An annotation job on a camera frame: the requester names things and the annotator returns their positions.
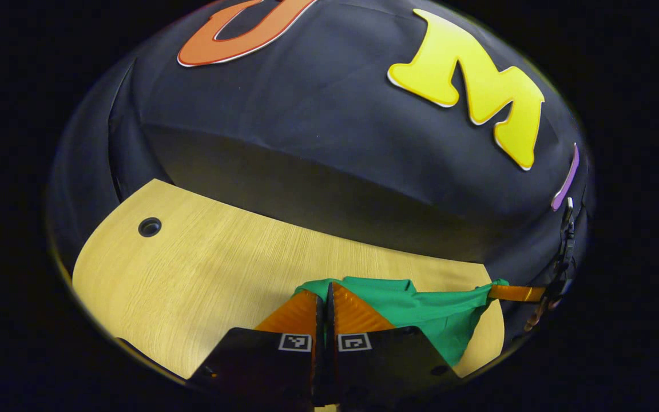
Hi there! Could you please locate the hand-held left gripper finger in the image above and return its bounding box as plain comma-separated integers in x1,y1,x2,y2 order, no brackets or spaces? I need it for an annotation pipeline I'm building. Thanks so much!
189,289,325,408
327,282,462,408

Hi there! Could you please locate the green T-shirt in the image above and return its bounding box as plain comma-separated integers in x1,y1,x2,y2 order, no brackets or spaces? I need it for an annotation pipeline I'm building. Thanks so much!
294,276,510,368

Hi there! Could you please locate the black backdrop cloth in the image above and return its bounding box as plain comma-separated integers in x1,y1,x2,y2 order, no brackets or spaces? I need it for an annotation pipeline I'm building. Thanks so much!
49,0,596,344

